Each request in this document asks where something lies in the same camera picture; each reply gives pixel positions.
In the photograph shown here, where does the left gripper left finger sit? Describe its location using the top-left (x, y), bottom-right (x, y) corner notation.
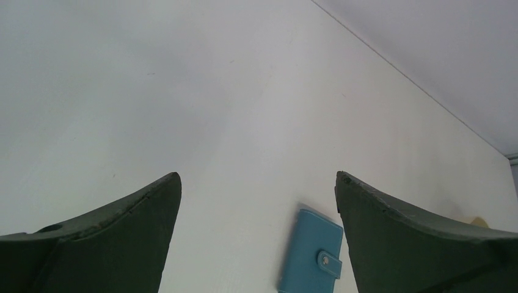
top-left (1, 172), bottom-right (182, 292)

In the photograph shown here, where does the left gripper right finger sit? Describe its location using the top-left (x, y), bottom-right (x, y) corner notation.
top-left (335, 171), bottom-right (517, 292)

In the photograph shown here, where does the blue leather card holder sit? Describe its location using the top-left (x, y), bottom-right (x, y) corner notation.
top-left (278, 209), bottom-right (344, 292)

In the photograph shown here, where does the beige oval tray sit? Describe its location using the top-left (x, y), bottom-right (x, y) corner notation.
top-left (464, 216), bottom-right (489, 228)

